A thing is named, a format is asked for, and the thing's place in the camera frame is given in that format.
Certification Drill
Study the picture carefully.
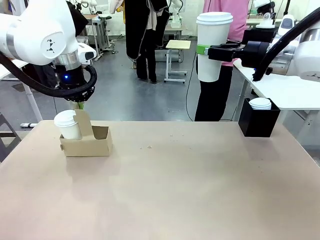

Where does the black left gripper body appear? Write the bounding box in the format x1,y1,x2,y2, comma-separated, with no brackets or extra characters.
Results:
56,63,96,103

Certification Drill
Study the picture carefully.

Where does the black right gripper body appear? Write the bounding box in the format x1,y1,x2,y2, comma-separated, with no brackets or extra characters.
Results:
240,40,271,69

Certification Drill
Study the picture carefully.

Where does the tall white lidded paper cup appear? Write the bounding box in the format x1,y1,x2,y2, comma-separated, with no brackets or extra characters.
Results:
196,11,234,83

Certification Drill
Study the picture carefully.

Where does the small white lidded paper cup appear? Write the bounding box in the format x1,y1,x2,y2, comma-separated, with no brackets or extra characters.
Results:
53,109,83,140

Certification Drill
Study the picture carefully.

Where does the brown cardboard cup carrier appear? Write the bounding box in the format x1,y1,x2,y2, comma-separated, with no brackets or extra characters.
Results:
59,108,114,158

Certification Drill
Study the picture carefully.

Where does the stack of white cup lids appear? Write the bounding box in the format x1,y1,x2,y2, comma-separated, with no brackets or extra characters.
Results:
248,97,273,111

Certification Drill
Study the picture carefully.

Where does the person in pink hoodie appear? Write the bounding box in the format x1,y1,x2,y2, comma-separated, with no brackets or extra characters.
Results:
194,0,251,122

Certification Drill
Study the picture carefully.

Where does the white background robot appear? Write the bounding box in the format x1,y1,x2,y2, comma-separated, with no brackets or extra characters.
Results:
253,0,277,29

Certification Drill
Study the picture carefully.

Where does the large white side table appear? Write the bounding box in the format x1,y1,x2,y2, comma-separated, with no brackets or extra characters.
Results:
233,58,320,141

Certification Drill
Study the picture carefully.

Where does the white table with thin legs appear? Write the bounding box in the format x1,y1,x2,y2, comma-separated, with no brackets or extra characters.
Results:
0,58,44,129

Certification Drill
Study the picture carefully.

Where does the black square lid holder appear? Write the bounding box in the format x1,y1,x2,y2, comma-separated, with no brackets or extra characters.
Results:
237,97,282,138

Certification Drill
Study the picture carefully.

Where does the bystander in black clothes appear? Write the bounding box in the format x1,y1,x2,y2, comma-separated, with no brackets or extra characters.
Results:
123,0,171,85

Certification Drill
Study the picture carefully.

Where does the black right arm cable sleeve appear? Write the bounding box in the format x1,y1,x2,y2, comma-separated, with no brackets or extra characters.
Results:
251,5,320,83

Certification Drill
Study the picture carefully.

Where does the black arm cable sleeve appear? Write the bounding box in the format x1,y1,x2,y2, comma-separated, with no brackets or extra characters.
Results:
251,5,320,83
0,53,99,99

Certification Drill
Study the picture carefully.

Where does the black left arm cable sleeve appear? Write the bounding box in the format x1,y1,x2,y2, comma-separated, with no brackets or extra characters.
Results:
0,53,99,99

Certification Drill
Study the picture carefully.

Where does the thin black floor cable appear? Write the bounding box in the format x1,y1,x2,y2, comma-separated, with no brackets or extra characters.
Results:
185,52,199,121

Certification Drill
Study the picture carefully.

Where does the dark metal frame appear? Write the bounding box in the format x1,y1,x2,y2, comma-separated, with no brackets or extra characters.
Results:
0,112,23,164

